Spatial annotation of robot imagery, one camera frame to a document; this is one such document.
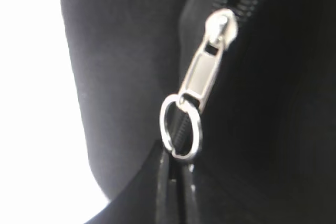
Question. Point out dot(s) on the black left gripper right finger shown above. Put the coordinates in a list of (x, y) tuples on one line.
[(190, 204)]

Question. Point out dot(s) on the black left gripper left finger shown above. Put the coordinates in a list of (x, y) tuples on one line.
[(164, 209)]

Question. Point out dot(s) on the black tote bag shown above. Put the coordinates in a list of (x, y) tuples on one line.
[(268, 149)]

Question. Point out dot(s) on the silver zipper pull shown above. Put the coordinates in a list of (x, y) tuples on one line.
[(221, 29)]

